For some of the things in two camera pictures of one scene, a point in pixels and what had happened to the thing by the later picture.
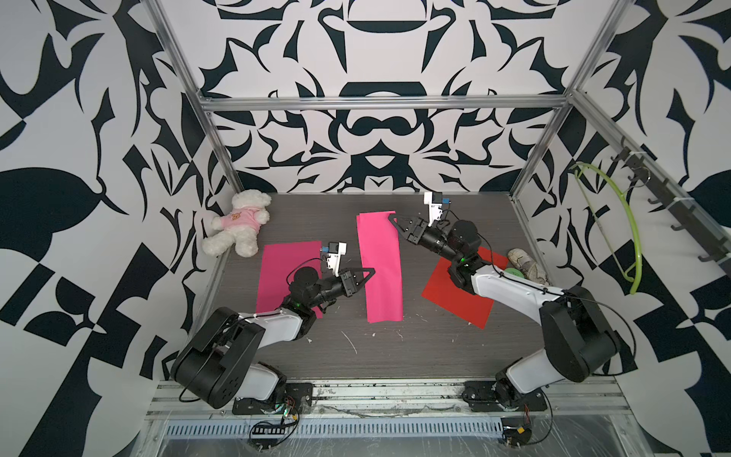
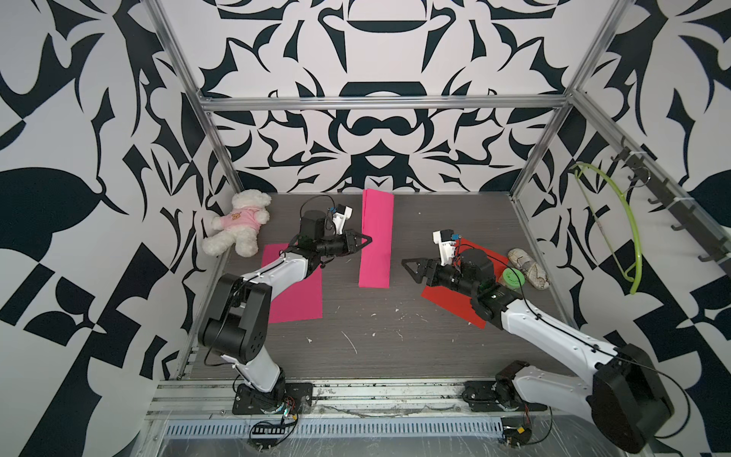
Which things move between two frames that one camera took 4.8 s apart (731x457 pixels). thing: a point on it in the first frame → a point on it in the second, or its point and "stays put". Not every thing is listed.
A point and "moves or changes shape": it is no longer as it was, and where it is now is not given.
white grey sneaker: (526, 266) stays put
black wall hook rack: (704, 234) stays put
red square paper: (442, 289) stays put
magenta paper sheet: (380, 244) moves or changes shape
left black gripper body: (330, 290) → (331, 247)
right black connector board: (516, 430) stays put
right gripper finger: (405, 225) → (421, 268)
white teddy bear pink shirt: (238, 228) stays put
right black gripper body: (434, 240) → (451, 278)
